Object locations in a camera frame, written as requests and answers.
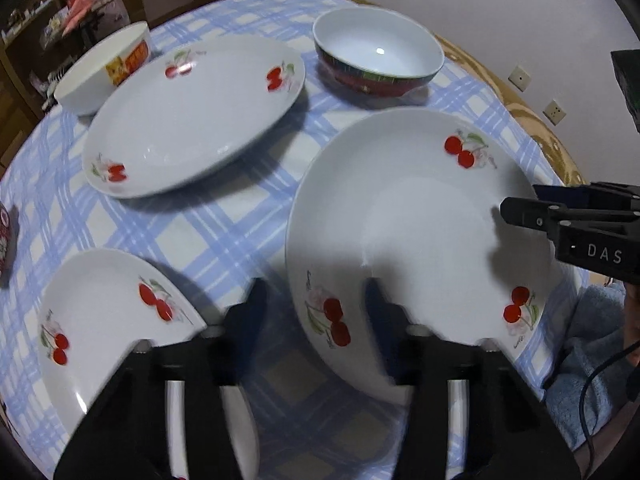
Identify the small bowl with red pattern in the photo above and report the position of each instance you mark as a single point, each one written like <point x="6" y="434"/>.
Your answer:
<point x="5" y="240"/>

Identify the white wall socket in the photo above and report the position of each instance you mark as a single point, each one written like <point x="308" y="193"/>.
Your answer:
<point x="554" y="111"/>
<point x="520" y="77"/>

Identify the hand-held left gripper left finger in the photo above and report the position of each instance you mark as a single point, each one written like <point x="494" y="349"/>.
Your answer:
<point x="250" y="310"/>

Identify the light blue fleece cloth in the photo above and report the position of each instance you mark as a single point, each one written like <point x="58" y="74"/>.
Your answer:
<point x="590" y="340"/>

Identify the large round cherry plate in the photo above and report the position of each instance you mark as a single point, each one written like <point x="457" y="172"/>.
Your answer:
<point x="425" y="220"/>

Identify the bowl with red green outside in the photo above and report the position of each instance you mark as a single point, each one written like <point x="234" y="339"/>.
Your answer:
<point x="370" y="45"/>

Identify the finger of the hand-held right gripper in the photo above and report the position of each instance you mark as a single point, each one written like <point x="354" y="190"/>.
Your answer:
<point x="575" y="195"/>
<point x="525" y="212"/>

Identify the oval cherry plate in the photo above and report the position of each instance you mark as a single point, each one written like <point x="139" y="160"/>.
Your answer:
<point x="200" y="125"/>

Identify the blue plaid tablecloth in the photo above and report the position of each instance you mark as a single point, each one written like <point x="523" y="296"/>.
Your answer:
<point x="240" y="220"/>

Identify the small round cherry plate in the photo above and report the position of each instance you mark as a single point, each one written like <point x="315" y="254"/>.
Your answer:
<point x="100" y="320"/>

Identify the pale floral bag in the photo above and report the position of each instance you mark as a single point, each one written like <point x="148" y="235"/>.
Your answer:
<point x="110" y="10"/>

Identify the wooden shelf cabinet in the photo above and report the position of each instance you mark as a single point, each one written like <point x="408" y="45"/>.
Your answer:
<point x="20" y="110"/>

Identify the white bowl with yellow print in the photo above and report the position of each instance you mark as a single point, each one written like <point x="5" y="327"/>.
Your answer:
<point x="95" y="75"/>

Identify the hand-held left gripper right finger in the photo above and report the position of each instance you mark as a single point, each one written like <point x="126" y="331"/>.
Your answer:
<point x="380" y="320"/>

